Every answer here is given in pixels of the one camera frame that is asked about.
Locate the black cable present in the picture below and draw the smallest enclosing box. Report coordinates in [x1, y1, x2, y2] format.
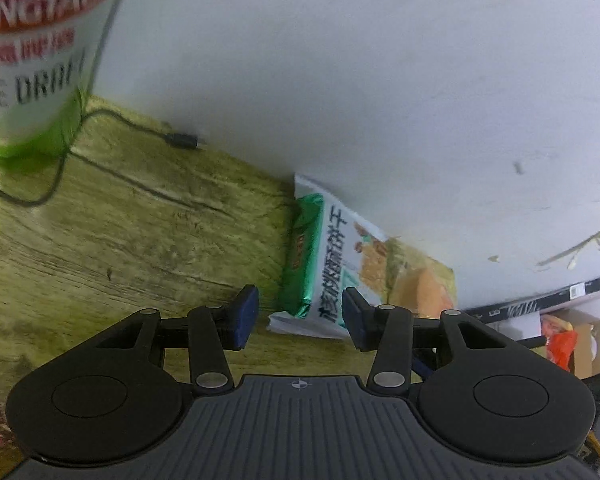
[0, 109, 204, 207]

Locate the brown cardboard carton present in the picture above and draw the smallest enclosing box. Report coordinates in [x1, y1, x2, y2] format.
[540, 309, 600, 381]

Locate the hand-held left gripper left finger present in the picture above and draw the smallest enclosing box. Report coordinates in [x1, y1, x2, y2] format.
[92, 284, 260, 395]

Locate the green wood-grain desktop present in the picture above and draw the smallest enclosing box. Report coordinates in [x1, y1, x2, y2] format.
[0, 95, 431, 466]

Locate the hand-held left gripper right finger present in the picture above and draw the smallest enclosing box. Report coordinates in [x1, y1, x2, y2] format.
[341, 286, 513, 392]

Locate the long black printed box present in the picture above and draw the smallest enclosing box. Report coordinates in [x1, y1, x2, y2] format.
[462, 271, 600, 323]

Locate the green and white beer can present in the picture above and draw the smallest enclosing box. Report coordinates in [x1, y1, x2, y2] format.
[0, 0, 142, 171]

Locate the orange plastic bag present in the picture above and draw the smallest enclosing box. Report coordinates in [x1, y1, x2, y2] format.
[541, 314, 578, 372]

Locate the walnut biscuit packet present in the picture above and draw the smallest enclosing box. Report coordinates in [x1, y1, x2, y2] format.
[267, 174, 457, 341]

